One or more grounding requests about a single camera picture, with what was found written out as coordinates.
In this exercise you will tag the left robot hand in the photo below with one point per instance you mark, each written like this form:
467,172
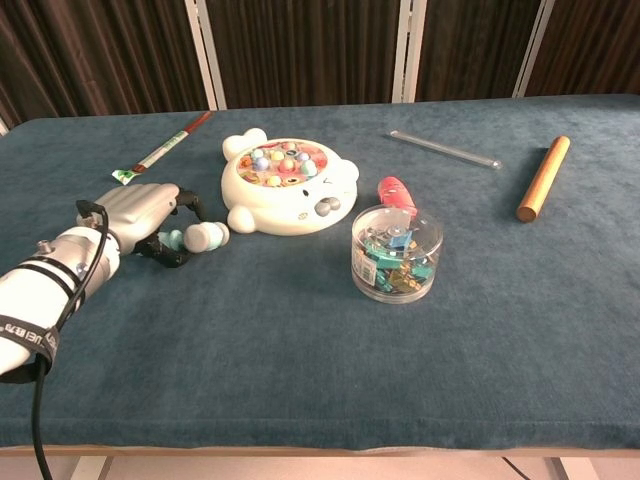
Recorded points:
135,210

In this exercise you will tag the light blue toy hammer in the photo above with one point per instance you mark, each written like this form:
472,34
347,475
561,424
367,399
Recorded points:
205,237

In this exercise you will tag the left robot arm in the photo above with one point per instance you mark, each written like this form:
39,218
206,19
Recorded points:
30,292

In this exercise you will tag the white whack-a-mole toy game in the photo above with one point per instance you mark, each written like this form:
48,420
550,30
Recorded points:
280,215

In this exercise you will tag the chopsticks in paper sleeve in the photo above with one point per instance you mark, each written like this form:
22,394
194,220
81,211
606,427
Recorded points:
160,150

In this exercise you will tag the dark brown slatted panel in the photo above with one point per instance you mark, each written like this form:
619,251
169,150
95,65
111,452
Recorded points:
595,45
475,45
100,55
300,50

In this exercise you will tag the blue table cloth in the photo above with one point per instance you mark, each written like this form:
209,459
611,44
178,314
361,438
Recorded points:
300,350

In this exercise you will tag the pink oblong toy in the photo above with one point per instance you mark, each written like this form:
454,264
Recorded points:
395,192

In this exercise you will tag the white table leg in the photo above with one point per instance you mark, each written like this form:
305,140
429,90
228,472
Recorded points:
570,470
92,470

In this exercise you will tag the clear box of binder clips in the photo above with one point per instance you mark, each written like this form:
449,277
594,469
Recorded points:
395,270

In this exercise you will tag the clear glass test tube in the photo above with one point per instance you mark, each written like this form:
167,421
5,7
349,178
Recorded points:
445,150

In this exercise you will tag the wooden rolling pin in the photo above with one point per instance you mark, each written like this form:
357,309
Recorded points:
545,175

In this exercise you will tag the white screen frame post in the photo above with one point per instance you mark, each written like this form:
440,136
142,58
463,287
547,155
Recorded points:
206,55
534,47
3,127
410,50

